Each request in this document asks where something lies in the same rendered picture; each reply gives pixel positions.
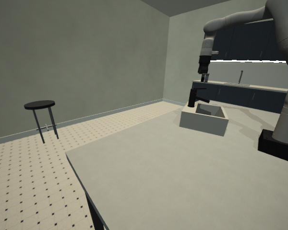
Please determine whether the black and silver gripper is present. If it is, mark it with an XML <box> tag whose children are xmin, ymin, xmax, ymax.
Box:
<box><xmin>198</xmin><ymin>47</ymin><xmax>219</xmax><ymax>83</ymax></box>

